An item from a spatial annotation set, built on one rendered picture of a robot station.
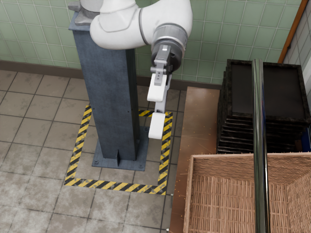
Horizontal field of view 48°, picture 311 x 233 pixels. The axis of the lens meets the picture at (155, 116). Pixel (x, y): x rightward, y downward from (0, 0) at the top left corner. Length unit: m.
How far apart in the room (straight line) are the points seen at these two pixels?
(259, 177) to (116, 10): 0.55
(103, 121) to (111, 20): 0.92
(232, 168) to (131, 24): 0.68
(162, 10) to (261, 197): 0.51
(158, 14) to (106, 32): 0.15
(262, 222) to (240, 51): 1.55
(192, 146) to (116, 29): 0.71
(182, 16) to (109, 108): 0.88
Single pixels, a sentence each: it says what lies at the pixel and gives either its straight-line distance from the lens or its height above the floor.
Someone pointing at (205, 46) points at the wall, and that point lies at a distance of 2.16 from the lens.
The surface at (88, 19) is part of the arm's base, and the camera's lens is 1.37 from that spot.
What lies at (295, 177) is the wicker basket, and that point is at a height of 0.66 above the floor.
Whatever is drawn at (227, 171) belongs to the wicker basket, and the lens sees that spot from 1.38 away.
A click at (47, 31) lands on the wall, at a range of 2.35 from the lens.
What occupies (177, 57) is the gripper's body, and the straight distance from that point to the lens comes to 0.84.
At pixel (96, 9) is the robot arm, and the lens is 1.33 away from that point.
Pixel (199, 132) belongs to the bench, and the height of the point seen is 0.58.
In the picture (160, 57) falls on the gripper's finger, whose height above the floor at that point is 1.34.
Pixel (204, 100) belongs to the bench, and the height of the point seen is 0.58.
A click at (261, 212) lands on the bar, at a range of 0.75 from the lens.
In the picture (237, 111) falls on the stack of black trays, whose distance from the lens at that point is 1.25.
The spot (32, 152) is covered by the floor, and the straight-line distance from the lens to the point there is 2.27.
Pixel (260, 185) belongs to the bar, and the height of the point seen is 1.17.
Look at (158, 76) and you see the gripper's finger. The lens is 0.71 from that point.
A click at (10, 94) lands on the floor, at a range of 2.62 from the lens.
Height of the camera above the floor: 1.84
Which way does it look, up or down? 54 degrees down
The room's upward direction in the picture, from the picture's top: straight up
